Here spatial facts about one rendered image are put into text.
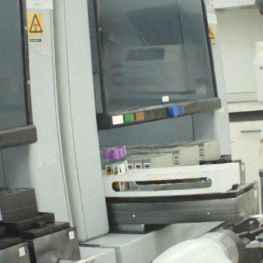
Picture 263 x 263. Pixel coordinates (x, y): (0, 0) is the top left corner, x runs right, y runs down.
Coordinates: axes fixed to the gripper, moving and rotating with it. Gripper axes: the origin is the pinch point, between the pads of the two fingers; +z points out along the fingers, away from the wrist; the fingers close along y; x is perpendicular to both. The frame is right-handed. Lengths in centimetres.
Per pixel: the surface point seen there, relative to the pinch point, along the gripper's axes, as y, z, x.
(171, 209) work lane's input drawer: 20.6, 3.0, -4.1
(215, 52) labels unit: 35, 69, -38
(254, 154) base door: 88, 239, 12
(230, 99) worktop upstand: 126, 300, -17
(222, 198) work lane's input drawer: 9.0, 3.8, -5.8
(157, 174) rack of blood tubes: 24.4, 4.7, -11.6
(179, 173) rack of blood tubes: 19.0, 4.7, -11.5
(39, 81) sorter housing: 35, -18, -33
